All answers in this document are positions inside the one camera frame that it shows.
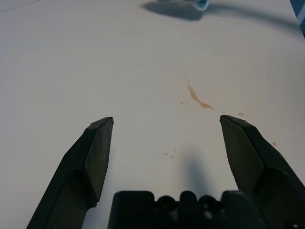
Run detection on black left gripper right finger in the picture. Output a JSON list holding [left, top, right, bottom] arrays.
[[219, 114, 305, 229]]

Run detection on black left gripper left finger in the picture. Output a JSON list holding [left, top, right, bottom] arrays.
[[25, 116, 114, 229]]

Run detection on light blue terry rag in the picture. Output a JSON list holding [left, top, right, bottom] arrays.
[[157, 0, 212, 12]]

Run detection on brown liquid spill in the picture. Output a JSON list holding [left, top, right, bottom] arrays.
[[163, 80, 277, 159]]

